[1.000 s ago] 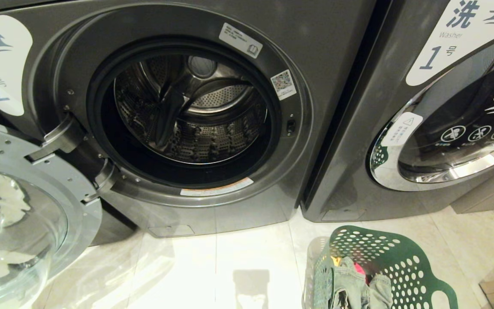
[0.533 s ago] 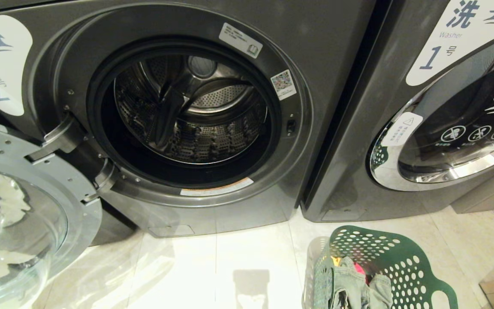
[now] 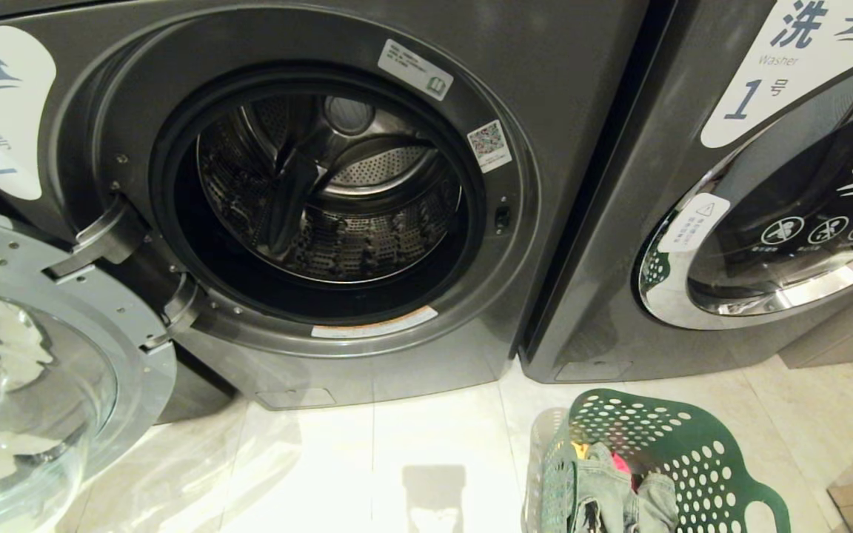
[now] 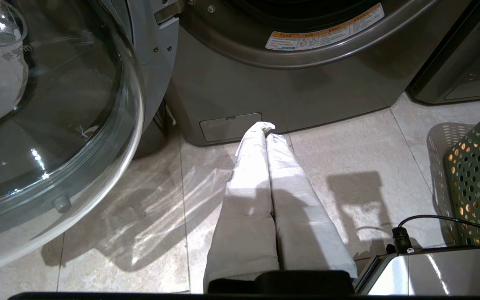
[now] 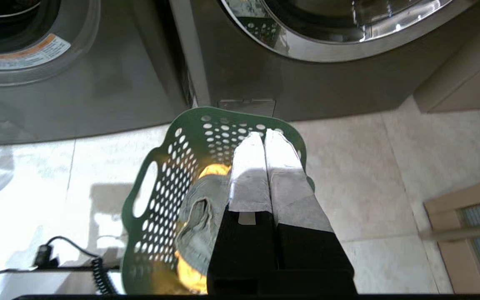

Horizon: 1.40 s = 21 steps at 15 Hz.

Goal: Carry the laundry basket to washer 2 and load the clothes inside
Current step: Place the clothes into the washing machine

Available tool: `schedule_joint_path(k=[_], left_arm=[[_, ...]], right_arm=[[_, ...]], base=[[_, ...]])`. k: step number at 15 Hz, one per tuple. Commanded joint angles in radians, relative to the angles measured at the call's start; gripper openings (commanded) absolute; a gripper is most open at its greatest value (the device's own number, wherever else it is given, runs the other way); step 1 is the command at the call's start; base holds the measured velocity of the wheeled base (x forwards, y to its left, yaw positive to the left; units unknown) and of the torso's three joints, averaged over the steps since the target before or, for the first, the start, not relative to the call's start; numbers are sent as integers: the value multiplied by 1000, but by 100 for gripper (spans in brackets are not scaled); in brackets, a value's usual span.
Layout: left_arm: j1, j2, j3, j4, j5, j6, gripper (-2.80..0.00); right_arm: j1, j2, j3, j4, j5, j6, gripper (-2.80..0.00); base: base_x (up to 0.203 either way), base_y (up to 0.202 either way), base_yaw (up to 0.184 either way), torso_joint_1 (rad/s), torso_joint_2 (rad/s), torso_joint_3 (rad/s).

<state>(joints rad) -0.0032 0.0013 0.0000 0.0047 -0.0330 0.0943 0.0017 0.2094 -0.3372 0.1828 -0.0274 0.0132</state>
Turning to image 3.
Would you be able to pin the yellow garment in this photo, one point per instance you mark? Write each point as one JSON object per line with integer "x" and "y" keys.
{"x": 580, "y": 448}

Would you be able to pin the grey closed washing machine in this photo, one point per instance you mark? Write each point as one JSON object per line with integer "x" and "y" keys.
{"x": 619, "y": 222}

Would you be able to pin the open round washer door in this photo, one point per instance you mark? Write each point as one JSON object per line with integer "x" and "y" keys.
{"x": 64, "y": 326}

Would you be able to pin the pink garment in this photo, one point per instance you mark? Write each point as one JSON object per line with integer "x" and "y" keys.
{"x": 622, "y": 465}

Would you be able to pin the grey front-load washing machine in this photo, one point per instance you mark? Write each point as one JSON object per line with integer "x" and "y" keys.
{"x": 560, "y": 185}

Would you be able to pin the green perforated laundry basket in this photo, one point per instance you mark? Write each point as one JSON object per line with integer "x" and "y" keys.
{"x": 686, "y": 451}

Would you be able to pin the grey-green denim garment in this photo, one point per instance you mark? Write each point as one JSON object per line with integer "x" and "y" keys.
{"x": 604, "y": 496}

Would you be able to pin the round chrome washer door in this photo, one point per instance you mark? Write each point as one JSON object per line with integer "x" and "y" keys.
{"x": 760, "y": 222}

